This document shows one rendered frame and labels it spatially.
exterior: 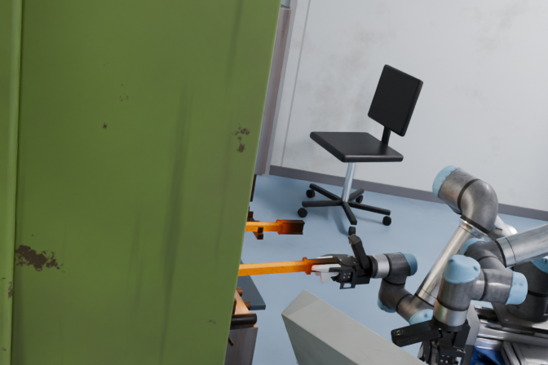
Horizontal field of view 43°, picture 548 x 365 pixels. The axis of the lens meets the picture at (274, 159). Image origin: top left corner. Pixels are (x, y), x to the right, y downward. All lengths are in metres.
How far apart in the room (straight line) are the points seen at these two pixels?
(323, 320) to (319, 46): 3.90
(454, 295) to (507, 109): 3.98
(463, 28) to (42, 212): 4.36
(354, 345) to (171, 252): 0.41
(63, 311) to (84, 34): 0.53
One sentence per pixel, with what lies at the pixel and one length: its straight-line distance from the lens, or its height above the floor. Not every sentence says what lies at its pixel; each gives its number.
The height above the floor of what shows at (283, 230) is 0.95.
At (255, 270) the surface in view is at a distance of 1.99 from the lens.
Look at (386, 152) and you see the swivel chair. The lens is 4.75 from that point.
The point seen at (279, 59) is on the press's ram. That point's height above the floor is 1.65.
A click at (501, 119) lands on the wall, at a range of 5.55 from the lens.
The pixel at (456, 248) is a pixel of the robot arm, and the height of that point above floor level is 1.11.
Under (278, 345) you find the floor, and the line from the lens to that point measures 3.48.
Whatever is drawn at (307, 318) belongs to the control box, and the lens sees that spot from 1.50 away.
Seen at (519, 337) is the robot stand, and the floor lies 0.75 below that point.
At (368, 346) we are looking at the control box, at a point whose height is 1.18.
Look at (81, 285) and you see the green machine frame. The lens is 1.37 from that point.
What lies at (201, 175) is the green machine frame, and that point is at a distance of 1.31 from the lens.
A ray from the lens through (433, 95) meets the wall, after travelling 5.39.
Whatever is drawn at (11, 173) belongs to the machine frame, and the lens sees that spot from 1.15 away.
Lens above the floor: 1.96
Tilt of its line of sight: 20 degrees down
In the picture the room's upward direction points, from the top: 9 degrees clockwise
